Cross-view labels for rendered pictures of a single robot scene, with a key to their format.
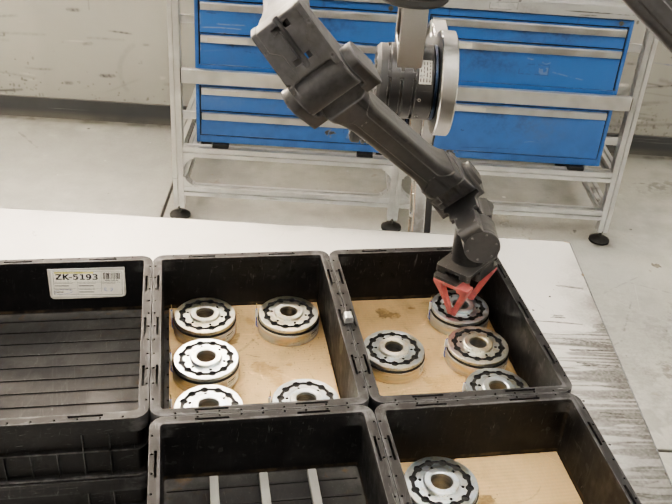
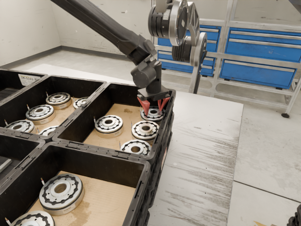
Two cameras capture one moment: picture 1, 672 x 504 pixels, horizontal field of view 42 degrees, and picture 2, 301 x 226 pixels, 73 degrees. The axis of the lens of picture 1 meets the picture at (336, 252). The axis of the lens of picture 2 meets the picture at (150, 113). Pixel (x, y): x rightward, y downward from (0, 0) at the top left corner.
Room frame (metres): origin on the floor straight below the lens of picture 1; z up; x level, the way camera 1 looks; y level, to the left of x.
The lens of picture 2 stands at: (0.66, -0.51, 1.31)
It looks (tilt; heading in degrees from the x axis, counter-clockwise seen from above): 34 degrees down; 26
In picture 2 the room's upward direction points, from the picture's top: straight up
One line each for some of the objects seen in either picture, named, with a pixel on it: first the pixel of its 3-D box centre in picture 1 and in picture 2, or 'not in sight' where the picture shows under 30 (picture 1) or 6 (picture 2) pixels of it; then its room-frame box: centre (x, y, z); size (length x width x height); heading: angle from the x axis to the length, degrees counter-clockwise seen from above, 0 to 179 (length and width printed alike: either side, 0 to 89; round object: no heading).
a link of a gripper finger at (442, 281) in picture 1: (458, 288); (149, 103); (1.25, -0.21, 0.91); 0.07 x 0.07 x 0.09; 55
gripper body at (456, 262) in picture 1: (469, 249); (153, 85); (1.27, -0.22, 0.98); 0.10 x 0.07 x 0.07; 145
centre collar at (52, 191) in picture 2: (441, 482); (60, 188); (0.85, -0.17, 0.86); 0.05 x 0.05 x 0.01
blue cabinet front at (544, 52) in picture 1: (517, 91); (259, 58); (3.03, -0.61, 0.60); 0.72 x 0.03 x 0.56; 92
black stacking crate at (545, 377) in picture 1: (434, 344); (126, 124); (1.15, -0.17, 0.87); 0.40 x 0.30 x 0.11; 12
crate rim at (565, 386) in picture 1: (438, 319); (124, 113); (1.15, -0.17, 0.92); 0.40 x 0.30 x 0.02; 12
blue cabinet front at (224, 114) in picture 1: (295, 76); (185, 49); (3.00, 0.19, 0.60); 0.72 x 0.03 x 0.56; 92
